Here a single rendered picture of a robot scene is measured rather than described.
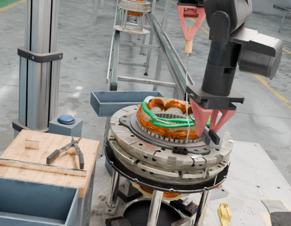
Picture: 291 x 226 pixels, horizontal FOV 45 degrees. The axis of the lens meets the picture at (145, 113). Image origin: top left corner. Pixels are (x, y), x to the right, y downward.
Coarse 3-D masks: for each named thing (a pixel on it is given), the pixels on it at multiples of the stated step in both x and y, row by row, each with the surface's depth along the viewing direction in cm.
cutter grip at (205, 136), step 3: (204, 132) 72; (201, 135) 72; (204, 135) 71; (207, 135) 70; (201, 138) 72; (204, 138) 71; (207, 138) 69; (210, 138) 70; (204, 141) 71; (207, 141) 70; (210, 141) 70; (207, 144) 70
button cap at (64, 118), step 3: (60, 117) 99; (63, 117) 99; (66, 117) 99; (69, 117) 100; (72, 117) 100; (60, 120) 99; (63, 120) 98; (66, 120) 98; (69, 120) 99; (72, 120) 99
